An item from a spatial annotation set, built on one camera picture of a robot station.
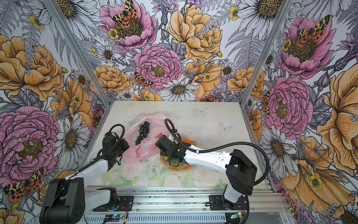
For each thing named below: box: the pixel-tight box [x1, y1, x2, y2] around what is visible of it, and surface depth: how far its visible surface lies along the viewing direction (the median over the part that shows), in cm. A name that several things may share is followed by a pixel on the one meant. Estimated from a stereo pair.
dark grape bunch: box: [134, 121, 152, 146], surface depth 101 cm
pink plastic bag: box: [123, 113, 171, 163], surface depth 98 cm
